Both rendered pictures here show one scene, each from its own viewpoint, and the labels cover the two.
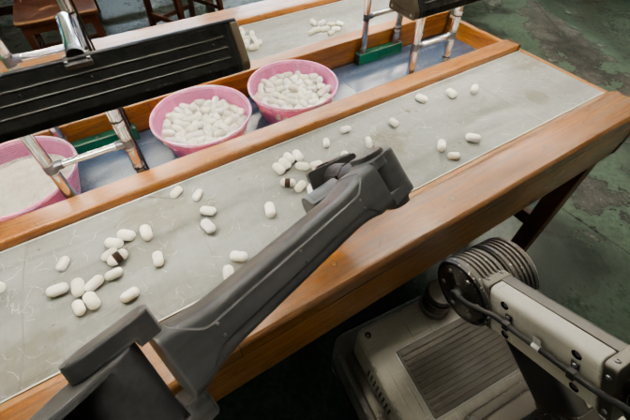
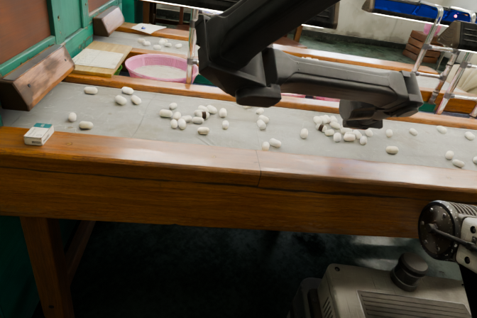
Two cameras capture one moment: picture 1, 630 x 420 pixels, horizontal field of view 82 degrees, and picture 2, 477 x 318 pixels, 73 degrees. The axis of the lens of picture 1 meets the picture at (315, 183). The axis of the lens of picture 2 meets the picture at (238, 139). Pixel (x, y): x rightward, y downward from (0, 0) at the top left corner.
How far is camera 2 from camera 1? 0.42 m
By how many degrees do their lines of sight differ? 24
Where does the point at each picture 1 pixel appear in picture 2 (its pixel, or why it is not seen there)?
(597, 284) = not seen: outside the picture
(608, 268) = not seen: outside the picture
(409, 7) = (451, 39)
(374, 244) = (374, 172)
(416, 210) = (414, 171)
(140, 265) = (213, 124)
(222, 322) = (299, 64)
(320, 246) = (357, 78)
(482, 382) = not seen: outside the picture
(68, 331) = (164, 130)
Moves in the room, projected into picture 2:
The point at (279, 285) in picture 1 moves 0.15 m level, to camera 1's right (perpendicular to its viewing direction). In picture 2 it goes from (330, 74) to (425, 103)
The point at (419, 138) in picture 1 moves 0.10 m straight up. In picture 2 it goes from (431, 147) to (446, 120)
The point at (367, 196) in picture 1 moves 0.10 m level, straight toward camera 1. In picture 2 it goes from (392, 81) to (375, 92)
